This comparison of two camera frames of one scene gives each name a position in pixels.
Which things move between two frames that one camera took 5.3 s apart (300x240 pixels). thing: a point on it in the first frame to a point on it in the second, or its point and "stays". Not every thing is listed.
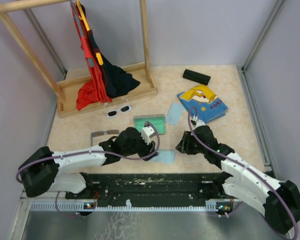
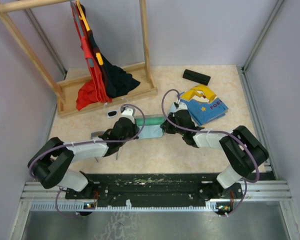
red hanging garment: [93, 91] stays
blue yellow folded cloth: [209, 107] stays
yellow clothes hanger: [83, 17] stays
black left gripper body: [140, 147] to [132, 132]
